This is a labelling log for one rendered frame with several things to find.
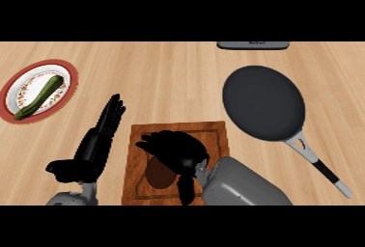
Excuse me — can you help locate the dark grey appliance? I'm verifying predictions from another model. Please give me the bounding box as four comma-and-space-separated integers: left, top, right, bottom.
217, 41, 291, 50

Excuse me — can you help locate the brown wooden cutting board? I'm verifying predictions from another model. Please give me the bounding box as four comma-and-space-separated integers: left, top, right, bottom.
121, 121, 230, 206

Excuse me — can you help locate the red-rimmed patterned plate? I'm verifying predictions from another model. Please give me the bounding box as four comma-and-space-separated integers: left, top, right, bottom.
0, 58, 80, 125

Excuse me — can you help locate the dark grey frying pan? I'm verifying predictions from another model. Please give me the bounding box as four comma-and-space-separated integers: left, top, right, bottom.
222, 65, 354, 200

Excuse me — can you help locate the green zucchini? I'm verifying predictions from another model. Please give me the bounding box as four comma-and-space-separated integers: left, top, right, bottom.
13, 75, 65, 122

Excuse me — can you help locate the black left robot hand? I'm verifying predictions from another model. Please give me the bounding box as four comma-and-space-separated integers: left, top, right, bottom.
44, 93, 128, 184

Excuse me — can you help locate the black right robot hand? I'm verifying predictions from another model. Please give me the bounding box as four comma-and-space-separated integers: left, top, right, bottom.
134, 129, 211, 206

